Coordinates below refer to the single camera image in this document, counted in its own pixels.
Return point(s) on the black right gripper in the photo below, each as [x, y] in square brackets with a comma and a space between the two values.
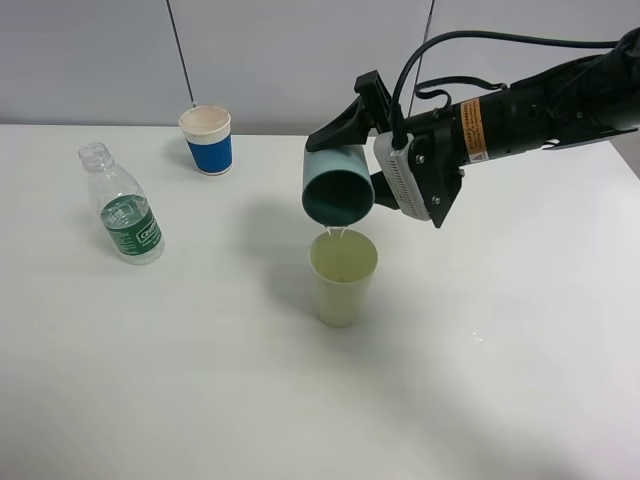
[434, 154]

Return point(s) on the teal plastic cup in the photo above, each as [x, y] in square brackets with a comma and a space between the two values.
[337, 189]

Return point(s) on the clear plastic water bottle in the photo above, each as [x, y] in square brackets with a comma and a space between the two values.
[122, 206]

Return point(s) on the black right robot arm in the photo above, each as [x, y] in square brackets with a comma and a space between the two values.
[372, 154]

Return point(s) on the pale green plastic cup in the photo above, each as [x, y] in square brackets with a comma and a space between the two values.
[343, 262]

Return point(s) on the blue white paper cup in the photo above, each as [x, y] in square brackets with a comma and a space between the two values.
[207, 131]

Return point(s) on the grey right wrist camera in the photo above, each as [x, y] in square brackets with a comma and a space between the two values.
[395, 167]

